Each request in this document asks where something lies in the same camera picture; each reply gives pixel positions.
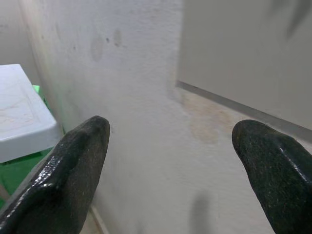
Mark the white plastic table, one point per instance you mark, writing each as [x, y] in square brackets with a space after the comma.
[22, 117]

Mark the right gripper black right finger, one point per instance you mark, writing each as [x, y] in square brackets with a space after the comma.
[275, 170]

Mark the grey wall board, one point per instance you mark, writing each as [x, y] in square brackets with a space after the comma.
[243, 48]

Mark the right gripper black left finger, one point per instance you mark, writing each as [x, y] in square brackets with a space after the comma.
[61, 175]

